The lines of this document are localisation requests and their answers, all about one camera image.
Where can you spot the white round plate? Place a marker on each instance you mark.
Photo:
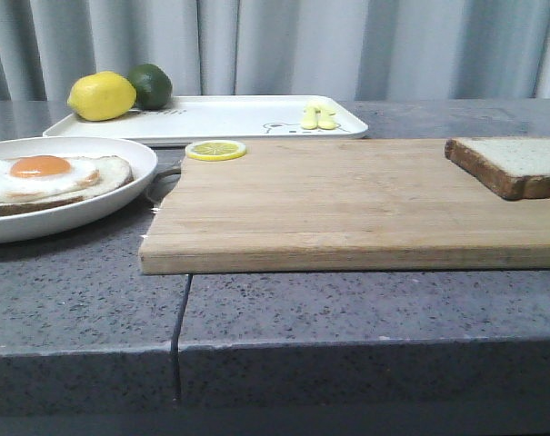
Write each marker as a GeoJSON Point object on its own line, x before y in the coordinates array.
{"type": "Point", "coordinates": [27, 226]}

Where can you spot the yellow lemon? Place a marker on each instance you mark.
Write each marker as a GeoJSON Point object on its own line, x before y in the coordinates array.
{"type": "Point", "coordinates": [101, 96]}

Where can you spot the wooden cutting board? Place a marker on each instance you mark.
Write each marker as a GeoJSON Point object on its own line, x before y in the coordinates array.
{"type": "Point", "coordinates": [340, 205]}

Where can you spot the green lime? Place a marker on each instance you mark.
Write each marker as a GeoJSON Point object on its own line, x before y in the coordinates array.
{"type": "Point", "coordinates": [153, 87]}

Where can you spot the grey curtain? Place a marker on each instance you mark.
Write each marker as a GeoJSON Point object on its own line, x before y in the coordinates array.
{"type": "Point", "coordinates": [349, 50]}

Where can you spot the white bread slice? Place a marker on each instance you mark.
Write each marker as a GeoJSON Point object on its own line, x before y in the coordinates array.
{"type": "Point", "coordinates": [512, 167]}

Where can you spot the white rectangular tray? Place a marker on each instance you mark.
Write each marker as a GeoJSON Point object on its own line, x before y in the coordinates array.
{"type": "Point", "coordinates": [194, 118]}

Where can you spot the bottom toast slice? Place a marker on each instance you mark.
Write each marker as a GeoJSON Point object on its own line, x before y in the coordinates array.
{"type": "Point", "coordinates": [115, 172]}

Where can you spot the metal cutting board handle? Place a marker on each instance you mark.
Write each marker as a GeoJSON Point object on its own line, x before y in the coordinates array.
{"type": "Point", "coordinates": [162, 184]}

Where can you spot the fried egg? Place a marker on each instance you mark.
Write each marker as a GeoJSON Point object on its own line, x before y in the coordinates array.
{"type": "Point", "coordinates": [38, 177]}

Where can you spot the lemon slice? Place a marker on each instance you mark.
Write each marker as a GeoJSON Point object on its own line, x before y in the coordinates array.
{"type": "Point", "coordinates": [215, 150]}

